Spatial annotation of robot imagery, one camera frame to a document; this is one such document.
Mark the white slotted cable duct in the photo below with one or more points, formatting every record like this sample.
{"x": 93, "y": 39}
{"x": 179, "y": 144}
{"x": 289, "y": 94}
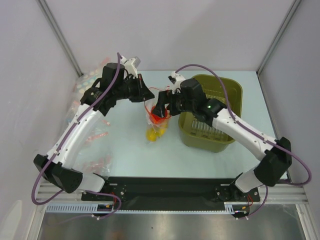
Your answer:
{"x": 106, "y": 208}

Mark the aluminium frame rail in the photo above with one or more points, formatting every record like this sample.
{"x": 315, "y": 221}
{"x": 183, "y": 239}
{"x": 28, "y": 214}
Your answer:
{"x": 276, "y": 216}

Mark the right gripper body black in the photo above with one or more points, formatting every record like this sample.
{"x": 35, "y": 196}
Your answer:
{"x": 169, "y": 100}

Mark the clear zip bag orange zipper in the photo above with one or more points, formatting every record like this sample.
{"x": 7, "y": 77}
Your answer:
{"x": 156, "y": 126}

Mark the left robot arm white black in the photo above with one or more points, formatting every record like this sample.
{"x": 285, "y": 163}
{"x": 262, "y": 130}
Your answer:
{"x": 64, "y": 178}

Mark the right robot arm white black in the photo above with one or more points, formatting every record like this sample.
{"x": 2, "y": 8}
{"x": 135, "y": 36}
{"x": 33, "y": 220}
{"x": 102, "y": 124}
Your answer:
{"x": 272, "y": 154}

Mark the red toy tomato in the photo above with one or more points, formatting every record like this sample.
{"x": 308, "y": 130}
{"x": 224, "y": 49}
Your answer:
{"x": 157, "y": 120}

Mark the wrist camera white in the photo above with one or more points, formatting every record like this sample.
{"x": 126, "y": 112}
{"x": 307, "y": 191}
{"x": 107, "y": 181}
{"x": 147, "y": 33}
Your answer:
{"x": 176, "y": 79}
{"x": 131, "y": 65}

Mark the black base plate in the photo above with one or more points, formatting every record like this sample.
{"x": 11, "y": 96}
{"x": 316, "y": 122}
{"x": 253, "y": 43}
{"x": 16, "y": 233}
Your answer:
{"x": 173, "y": 191}

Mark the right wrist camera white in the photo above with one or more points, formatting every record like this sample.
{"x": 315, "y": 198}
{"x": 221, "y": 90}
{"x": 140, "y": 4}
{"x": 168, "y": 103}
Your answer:
{"x": 176, "y": 79}

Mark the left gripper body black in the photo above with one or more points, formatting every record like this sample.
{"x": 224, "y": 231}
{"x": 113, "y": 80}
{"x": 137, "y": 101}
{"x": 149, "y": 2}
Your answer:
{"x": 132, "y": 89}

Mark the yellow toy starfruit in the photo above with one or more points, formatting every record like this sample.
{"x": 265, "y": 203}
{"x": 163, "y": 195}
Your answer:
{"x": 152, "y": 134}

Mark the pile of clear zip bags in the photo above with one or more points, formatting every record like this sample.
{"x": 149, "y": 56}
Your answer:
{"x": 84, "y": 127}

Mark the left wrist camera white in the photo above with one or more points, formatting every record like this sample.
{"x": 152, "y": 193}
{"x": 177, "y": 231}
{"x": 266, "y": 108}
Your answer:
{"x": 131, "y": 65}

